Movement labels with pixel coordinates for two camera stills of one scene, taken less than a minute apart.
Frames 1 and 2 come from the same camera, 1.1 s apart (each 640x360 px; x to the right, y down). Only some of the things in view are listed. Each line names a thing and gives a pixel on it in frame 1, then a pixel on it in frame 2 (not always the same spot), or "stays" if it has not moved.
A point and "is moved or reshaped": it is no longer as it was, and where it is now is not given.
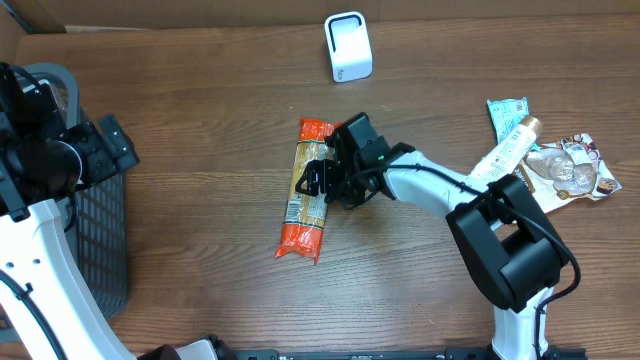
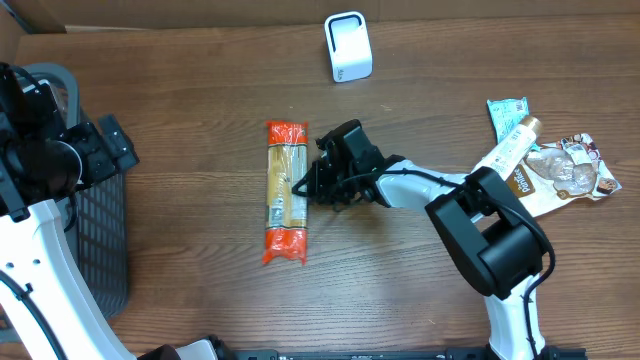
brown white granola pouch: [568, 170] stays
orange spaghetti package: [302, 229] is moved or reshaped
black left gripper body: [97, 160] stays
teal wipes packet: [506, 114] stays
